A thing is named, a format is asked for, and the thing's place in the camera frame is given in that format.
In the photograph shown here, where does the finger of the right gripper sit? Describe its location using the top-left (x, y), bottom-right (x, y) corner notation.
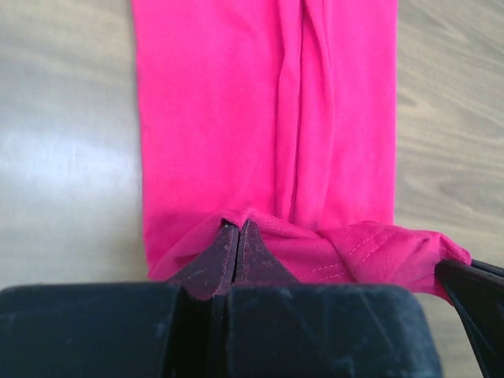
top-left (435, 260), bottom-right (504, 377)

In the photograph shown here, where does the pink t shirt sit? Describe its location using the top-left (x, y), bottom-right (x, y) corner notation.
top-left (132, 0), bottom-right (472, 297)

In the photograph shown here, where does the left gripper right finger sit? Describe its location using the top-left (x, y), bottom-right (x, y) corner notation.
top-left (226, 221), bottom-right (443, 377)

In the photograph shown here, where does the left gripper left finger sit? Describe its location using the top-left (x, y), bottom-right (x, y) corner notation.
top-left (1, 224), bottom-right (239, 377)

